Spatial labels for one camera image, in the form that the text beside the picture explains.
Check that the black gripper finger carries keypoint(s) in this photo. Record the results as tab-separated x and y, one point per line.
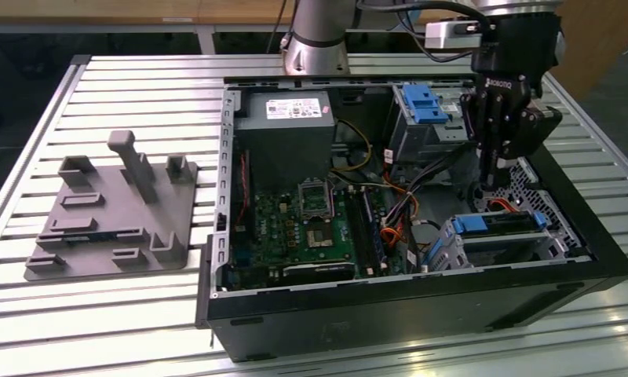
484	125
539	129

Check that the hard disk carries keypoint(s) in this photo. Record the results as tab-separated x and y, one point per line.
471	224

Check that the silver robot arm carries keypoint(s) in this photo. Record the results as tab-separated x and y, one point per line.
316	39

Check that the metal disk bay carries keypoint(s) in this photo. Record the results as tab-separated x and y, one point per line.
503	251

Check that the black RAM slot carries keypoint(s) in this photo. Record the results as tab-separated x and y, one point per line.
374	228
356	228

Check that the metal drive cage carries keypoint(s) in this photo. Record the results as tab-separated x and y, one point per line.
424	141

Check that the blue drive latch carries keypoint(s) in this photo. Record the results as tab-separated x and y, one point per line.
424	104

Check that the CPU socket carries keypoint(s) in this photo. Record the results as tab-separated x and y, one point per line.
314	196

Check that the grey power supply unit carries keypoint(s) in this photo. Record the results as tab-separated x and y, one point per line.
288	145

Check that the square brown chipset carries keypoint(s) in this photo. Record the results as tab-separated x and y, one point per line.
320	237

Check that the green motherboard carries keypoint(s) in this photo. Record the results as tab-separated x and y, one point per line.
278	220

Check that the black graphics card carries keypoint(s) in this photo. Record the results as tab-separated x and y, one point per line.
319	271

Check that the black PC case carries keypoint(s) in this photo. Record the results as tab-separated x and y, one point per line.
346	322

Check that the grey parts rack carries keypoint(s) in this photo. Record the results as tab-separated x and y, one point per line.
109	220

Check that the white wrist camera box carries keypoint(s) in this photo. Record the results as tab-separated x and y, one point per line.
444	33

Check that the white shelf frame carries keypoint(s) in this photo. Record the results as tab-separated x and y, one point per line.
207	39

